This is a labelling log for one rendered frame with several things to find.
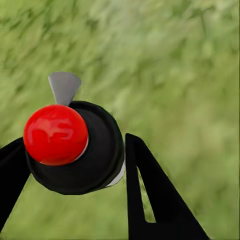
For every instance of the insectifuge atomizer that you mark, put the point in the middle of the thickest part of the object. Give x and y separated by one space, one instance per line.
76 147

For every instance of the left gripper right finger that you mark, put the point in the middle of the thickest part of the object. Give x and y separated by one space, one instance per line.
174 220

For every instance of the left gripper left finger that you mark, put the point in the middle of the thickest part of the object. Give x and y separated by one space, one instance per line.
14 173

